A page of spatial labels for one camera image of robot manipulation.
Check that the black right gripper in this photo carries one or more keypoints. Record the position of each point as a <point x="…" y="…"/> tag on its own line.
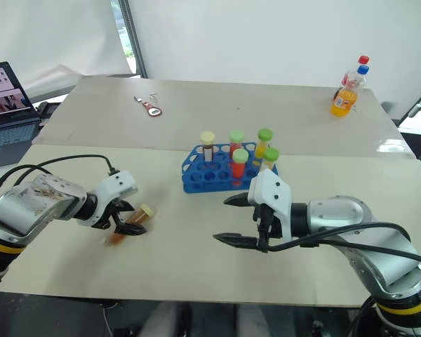
<point x="266" y="224"/>

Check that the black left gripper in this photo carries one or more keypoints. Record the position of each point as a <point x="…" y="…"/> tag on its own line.
<point x="107" y="219"/>

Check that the yellow-capped orange liquid test tube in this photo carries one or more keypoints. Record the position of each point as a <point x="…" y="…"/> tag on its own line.
<point x="140" y="215"/>

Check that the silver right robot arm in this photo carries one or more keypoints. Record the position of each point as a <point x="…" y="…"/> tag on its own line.
<point x="340" y="214"/>

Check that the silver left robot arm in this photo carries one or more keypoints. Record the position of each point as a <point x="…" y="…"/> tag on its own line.
<point x="28" y="207"/>

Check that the blue test tube rack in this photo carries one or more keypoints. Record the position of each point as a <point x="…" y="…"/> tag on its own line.
<point x="203" y="175"/>

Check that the green-capped red liquid test tube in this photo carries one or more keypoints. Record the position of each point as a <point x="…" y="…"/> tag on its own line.
<point x="236" y="138"/>
<point x="239" y="163"/>

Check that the green-capped pale liquid test tube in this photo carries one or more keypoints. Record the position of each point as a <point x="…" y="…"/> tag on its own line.
<point x="271" y="158"/>

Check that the yellow-capped brown liquid test tube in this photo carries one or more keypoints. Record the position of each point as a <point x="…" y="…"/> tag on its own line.
<point x="207" y="145"/>

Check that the green-capped yellow liquid test tube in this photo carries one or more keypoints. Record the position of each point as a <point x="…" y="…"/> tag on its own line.
<point x="263" y="142"/>

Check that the red bottle opener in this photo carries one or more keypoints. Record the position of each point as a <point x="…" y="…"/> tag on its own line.
<point x="153" y="110"/>

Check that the small silver metal piece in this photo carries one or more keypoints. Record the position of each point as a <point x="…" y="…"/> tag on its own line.
<point x="137" y="99"/>

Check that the black device beside laptop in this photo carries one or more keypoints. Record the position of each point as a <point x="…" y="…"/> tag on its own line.
<point x="49" y="109"/>

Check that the open laptop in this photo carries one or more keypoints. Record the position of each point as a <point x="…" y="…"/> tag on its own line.
<point x="7" y="116"/>

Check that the orange soda bottle blue cap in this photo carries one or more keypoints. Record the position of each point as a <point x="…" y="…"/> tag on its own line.
<point x="345" y="98"/>

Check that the dark metal pole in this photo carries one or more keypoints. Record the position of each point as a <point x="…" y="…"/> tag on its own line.
<point x="135" y="38"/>

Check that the cola bottle red cap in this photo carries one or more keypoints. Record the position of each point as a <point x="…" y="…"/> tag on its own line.
<point x="351" y="79"/>

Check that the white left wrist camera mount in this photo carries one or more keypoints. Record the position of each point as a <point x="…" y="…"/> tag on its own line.
<point x="121" y="184"/>

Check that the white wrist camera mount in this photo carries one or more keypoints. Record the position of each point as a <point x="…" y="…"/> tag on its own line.
<point x="121" y="184"/>
<point x="272" y="191"/>

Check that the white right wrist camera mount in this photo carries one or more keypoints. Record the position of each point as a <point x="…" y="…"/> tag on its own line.
<point x="272" y="191"/>

